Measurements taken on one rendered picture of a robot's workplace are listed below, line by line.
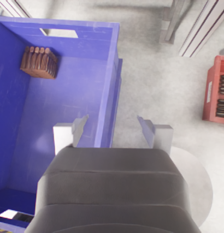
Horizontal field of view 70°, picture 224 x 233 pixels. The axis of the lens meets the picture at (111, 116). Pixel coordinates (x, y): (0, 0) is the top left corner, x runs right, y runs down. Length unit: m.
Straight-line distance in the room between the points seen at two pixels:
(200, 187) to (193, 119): 0.37
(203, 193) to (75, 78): 0.63
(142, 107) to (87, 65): 0.35
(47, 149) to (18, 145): 0.13
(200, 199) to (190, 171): 0.09
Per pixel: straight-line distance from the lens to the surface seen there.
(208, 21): 0.78
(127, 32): 1.04
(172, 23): 0.90
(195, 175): 0.65
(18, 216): 0.93
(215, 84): 0.85
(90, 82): 0.68
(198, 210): 0.68
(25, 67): 0.71
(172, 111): 0.89
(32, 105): 0.76
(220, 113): 0.95
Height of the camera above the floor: 0.85
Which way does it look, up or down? 80 degrees down
